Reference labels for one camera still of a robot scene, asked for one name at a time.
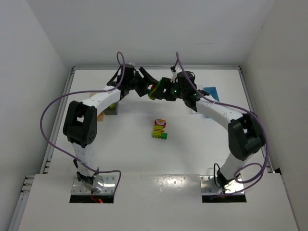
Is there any grey translucent container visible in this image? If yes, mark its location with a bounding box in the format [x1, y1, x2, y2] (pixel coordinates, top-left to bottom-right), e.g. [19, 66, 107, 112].
[104, 102, 118, 115]

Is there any orange translucent container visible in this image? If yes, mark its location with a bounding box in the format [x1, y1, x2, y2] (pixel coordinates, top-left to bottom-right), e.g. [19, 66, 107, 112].
[84, 92, 110, 122]

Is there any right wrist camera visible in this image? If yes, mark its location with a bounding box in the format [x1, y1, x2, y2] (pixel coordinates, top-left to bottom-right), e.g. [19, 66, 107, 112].
[170, 66, 182, 82]

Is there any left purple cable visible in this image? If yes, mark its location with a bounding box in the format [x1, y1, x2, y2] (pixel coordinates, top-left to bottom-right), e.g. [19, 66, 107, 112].
[39, 51, 126, 193]

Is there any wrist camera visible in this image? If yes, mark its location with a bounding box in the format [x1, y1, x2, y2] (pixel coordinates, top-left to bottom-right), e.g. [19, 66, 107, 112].
[170, 66, 182, 82]
[125, 63, 135, 68]

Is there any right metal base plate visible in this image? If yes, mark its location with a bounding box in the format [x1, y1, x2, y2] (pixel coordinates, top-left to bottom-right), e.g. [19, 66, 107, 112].
[200, 175, 245, 196]

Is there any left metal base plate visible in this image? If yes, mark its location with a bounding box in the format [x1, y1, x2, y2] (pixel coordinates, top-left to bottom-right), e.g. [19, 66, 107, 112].
[71, 175, 116, 196]

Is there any red flower lego brick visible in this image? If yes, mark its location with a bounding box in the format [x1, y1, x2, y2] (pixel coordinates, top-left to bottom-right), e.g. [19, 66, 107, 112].
[154, 119, 167, 128]

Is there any metal base plate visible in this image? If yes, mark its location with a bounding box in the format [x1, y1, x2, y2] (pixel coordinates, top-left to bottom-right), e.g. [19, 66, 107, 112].
[71, 175, 116, 196]
[200, 175, 245, 196]

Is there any blue plastic container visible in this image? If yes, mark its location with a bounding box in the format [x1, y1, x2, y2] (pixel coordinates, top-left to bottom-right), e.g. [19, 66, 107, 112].
[203, 87, 219, 102]

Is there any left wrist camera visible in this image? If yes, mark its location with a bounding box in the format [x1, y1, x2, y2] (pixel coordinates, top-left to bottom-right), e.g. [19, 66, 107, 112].
[125, 63, 135, 68]

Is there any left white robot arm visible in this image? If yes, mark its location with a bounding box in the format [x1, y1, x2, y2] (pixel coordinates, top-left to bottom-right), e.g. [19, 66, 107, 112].
[63, 64, 158, 193]

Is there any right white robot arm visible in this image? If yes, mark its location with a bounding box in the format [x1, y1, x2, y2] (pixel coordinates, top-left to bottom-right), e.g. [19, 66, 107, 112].
[148, 70, 266, 188]

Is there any yellow striped lego brick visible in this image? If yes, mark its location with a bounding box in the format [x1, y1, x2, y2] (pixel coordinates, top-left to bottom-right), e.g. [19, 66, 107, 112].
[152, 125, 165, 138]

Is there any lego cluster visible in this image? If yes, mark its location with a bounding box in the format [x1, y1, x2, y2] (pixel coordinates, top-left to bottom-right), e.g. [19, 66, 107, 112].
[148, 80, 164, 101]

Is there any green lego brick bottom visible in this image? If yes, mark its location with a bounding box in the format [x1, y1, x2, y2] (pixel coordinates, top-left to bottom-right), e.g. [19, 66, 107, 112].
[160, 132, 167, 140]

